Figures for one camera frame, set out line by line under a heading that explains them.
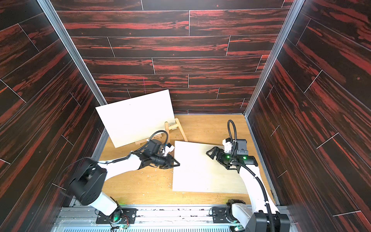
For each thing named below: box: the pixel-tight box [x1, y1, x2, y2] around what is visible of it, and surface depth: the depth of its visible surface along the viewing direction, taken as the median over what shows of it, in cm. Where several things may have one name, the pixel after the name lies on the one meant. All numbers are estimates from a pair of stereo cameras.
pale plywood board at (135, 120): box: [95, 89, 176, 149], surface depth 90 cm
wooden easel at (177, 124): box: [164, 117, 188, 144], surface depth 88 cm
